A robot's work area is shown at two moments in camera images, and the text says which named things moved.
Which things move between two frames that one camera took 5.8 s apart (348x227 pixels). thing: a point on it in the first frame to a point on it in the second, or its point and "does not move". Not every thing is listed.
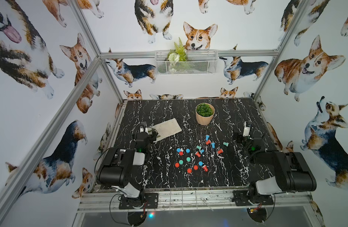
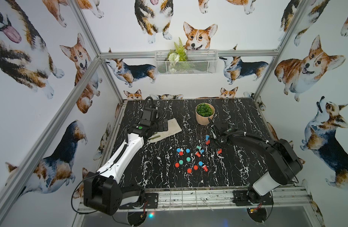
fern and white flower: [177, 55] does not move
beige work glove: [166, 129] does not move
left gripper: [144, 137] to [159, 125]
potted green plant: [204, 112] does not move
